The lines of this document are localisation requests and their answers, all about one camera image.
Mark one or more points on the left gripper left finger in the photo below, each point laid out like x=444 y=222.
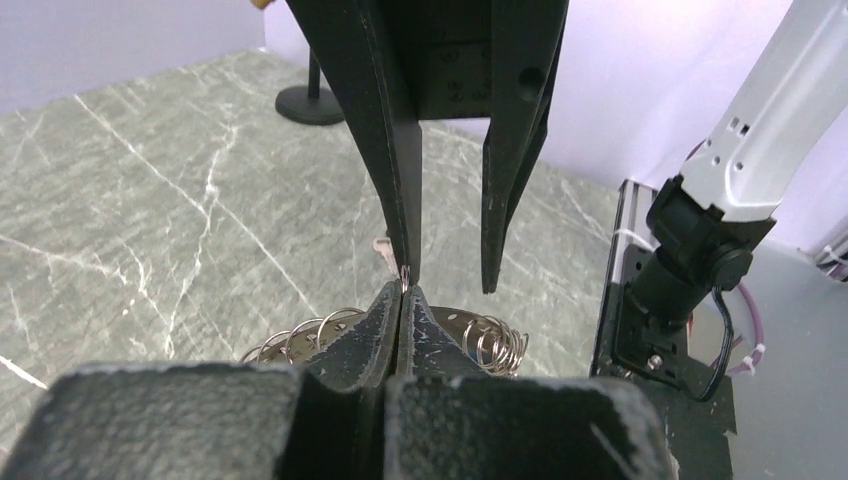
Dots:
x=322 y=419

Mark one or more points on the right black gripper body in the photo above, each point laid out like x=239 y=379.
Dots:
x=440 y=62

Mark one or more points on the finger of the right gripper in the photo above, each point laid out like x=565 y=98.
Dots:
x=525 y=45
x=353 y=45

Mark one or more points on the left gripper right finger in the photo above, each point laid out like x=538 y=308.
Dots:
x=445 y=418

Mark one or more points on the metal disc with keyrings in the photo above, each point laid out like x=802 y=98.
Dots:
x=397 y=338

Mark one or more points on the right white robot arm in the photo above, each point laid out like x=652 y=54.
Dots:
x=714 y=212

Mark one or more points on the black microphone stand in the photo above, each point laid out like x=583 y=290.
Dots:
x=310 y=104

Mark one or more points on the gold microphone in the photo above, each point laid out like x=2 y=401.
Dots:
x=261 y=4

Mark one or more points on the black base beam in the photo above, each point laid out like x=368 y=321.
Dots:
x=642 y=337

